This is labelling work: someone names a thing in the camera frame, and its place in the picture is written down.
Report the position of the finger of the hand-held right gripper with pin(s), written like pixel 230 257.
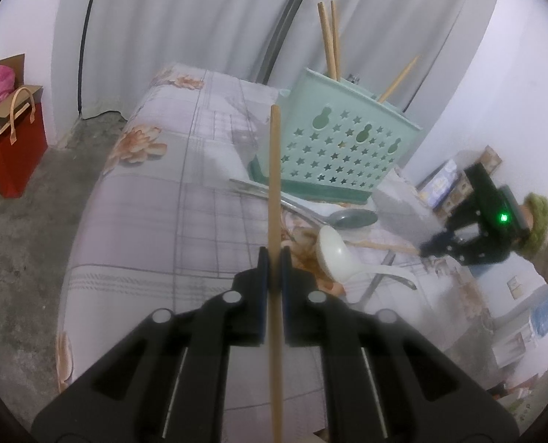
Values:
pixel 470 250
pixel 460 221

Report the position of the white curtain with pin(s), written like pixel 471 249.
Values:
pixel 186 18

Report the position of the wooden chopstick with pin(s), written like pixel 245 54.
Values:
pixel 380 245
pixel 398 79
pixel 274 170
pixel 335 37
pixel 327 41

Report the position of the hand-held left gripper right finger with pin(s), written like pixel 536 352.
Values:
pixel 286 304

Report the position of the cardboard box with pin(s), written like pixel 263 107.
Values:
pixel 15 62

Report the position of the green plastic utensil holder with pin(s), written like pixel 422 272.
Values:
pixel 338 147

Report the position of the brown patterned box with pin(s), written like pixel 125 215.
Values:
pixel 463 194

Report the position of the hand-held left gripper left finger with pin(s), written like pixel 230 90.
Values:
pixel 263 304

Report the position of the white plastic ladle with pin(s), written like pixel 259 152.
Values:
pixel 334 251

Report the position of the metal spoon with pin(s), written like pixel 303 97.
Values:
pixel 410 282
pixel 354 218

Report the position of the blue white box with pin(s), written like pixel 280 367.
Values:
pixel 440 184

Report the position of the red gift bag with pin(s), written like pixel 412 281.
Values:
pixel 18 157

